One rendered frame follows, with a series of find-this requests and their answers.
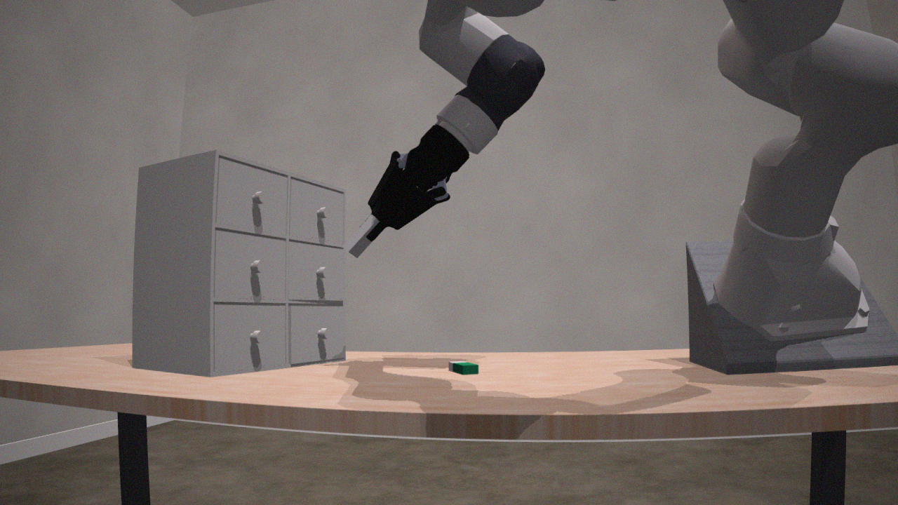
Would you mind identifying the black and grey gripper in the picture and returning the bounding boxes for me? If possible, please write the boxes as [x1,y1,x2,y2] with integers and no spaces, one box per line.
[343,125,469,258]

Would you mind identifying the grey chest of drawers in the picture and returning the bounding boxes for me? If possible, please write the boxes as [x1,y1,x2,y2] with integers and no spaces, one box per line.
[132,150,346,377]

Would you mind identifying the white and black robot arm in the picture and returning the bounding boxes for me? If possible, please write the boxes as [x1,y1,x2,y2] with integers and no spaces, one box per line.
[419,0,898,342]

